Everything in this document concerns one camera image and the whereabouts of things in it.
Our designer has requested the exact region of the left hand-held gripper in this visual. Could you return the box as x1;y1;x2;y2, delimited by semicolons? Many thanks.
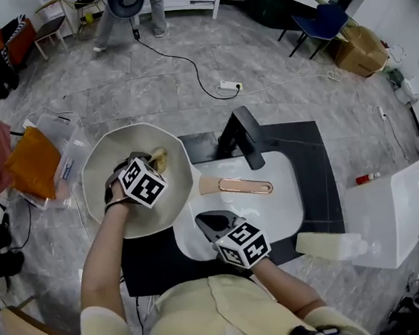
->
100;148;171;213

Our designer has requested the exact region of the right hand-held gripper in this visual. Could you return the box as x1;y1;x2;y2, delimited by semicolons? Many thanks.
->
194;205;274;274

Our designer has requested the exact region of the tan scrubbing sponge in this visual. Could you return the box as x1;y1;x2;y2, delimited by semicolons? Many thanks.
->
148;147;170;175

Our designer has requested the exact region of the white frying pan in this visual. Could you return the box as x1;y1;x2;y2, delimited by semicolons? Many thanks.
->
77;111;277;243

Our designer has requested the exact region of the person's left forearm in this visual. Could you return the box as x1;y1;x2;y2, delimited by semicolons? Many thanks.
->
72;202;140;327

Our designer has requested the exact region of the person's right forearm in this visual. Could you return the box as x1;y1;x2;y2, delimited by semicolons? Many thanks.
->
252;252;328;322

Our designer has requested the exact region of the person's left hand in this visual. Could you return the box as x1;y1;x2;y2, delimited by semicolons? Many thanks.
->
108;177;128;201

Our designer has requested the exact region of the dark wrist band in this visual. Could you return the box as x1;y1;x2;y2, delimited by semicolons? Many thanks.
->
103;195;131;214

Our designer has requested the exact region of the white sink basin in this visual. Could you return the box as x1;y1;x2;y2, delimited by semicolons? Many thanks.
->
167;149;308;264

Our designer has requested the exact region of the clear plastic storage bin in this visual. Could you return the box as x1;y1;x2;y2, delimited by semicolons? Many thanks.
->
9;102;97;214

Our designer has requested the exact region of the person's cream shirt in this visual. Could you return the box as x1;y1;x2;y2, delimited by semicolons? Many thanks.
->
76;261;373;335

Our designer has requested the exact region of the black faucet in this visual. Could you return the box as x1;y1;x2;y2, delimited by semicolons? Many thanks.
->
213;104;267;174

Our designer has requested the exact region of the pale yellow soap pump bottle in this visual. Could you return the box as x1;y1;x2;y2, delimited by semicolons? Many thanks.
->
294;226;370;265

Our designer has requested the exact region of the orange cloth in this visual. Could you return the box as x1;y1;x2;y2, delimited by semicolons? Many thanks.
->
1;124;65;204

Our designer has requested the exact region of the small red bottle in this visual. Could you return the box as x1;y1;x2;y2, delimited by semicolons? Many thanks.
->
354;171;382;187

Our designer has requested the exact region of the white rectangular box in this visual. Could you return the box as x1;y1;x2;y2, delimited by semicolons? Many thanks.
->
340;156;419;274

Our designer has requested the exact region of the dark seat wooden chair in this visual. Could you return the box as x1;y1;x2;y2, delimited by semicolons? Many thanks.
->
30;0;77;62

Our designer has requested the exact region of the orange sofa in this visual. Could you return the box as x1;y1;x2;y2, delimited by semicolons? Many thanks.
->
0;14;39;69

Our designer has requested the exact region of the pile of black equipment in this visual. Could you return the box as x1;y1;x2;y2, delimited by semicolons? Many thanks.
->
375;272;419;335

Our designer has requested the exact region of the brown cardboard box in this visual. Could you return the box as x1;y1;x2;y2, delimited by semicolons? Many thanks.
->
331;23;391;80

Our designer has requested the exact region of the blue chair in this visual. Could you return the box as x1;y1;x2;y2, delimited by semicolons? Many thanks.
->
285;1;353;62

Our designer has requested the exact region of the green packet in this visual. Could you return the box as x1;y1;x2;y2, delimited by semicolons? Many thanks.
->
386;68;406;89

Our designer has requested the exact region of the black power cable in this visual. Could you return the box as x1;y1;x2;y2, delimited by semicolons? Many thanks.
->
129;10;244;109

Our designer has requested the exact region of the wire frame chair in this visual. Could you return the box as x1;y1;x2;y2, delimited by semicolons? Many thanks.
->
60;0;110;41

